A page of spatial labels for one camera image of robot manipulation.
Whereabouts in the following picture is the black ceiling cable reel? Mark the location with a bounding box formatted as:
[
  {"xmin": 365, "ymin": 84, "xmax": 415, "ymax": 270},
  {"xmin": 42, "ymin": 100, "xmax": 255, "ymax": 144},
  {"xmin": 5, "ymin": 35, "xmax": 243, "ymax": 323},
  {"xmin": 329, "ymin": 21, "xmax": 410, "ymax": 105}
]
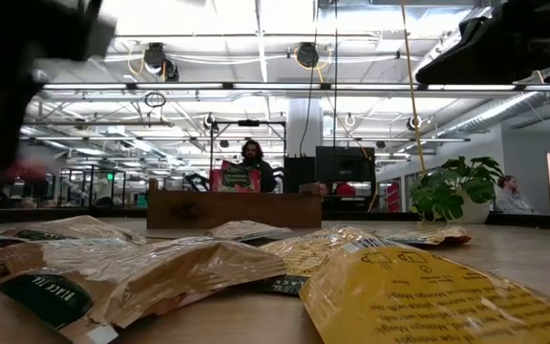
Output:
[
  {"xmin": 295, "ymin": 41, "xmax": 322, "ymax": 69},
  {"xmin": 142, "ymin": 41, "xmax": 180, "ymax": 82}
]

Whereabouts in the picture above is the green potted plant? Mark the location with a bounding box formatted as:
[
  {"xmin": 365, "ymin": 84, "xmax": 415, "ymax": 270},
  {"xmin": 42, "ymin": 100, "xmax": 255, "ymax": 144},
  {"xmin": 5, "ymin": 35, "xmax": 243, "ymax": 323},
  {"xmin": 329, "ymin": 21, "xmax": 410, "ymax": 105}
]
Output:
[{"xmin": 408, "ymin": 155, "xmax": 505, "ymax": 226}]

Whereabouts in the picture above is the black cabinet box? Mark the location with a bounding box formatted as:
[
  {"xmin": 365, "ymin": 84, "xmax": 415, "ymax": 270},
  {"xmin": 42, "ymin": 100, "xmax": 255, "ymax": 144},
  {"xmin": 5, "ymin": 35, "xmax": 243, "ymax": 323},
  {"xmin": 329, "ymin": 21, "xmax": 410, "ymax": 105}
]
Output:
[{"xmin": 283, "ymin": 156, "xmax": 317, "ymax": 194}]

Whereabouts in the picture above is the silver ventilation duct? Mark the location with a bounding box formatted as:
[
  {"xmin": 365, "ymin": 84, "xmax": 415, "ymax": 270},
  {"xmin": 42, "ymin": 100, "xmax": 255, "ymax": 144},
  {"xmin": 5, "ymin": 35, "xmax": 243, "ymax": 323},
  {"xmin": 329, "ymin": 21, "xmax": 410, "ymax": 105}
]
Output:
[{"xmin": 439, "ymin": 85, "xmax": 550, "ymax": 140}]

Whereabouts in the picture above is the wooden compartment tray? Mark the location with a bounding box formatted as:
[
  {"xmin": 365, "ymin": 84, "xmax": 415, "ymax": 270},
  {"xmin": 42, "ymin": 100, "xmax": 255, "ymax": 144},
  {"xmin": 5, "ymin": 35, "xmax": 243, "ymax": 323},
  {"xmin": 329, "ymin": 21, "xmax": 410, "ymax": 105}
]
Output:
[{"xmin": 146, "ymin": 179, "xmax": 324, "ymax": 229}]

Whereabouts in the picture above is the yellow hanging cable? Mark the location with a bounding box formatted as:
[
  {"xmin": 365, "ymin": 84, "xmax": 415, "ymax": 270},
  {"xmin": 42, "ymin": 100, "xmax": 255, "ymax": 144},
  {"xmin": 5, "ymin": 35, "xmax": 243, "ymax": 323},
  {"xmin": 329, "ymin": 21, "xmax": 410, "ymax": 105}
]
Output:
[{"xmin": 400, "ymin": 0, "xmax": 429, "ymax": 176}]

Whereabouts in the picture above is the long ceiling light strip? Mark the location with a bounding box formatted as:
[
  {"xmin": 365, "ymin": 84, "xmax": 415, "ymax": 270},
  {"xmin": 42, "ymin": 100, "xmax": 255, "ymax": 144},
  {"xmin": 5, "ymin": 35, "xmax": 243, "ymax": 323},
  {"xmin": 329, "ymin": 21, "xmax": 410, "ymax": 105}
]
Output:
[{"xmin": 40, "ymin": 81, "xmax": 550, "ymax": 93}]

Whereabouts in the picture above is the black monitor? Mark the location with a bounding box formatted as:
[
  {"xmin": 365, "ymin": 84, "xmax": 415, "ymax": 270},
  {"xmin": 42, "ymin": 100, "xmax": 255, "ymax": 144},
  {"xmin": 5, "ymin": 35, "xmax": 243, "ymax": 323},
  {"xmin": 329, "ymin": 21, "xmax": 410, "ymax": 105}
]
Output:
[{"xmin": 315, "ymin": 145, "xmax": 377, "ymax": 183}]

